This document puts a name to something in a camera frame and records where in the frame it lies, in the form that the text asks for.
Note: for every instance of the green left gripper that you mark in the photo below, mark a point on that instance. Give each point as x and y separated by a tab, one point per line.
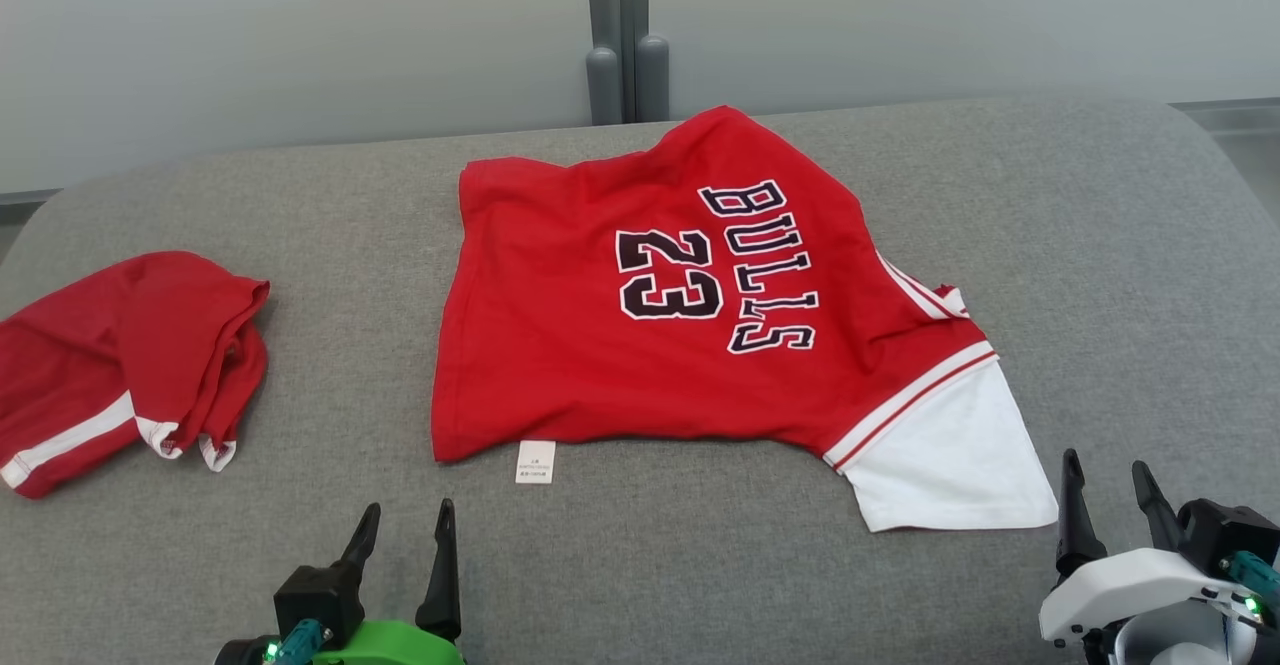
390	647

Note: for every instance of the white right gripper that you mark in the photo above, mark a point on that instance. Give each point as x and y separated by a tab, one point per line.
1130	585

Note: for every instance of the red Bulls 23 jersey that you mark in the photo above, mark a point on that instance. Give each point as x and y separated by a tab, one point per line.
560	345

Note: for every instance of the red shorts white stripes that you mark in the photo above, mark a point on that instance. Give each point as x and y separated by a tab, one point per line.
100	345

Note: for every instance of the grey fabric sofa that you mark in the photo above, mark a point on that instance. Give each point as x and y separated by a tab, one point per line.
700	585

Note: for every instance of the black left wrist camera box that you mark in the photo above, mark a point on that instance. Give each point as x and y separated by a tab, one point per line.
320	600

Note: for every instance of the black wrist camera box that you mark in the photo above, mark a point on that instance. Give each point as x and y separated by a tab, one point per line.
1225	530
320	600

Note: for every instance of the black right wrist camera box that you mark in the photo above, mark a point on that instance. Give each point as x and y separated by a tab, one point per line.
1225	530

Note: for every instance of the grey partition post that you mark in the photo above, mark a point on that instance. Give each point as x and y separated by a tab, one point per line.
603	85
652	80

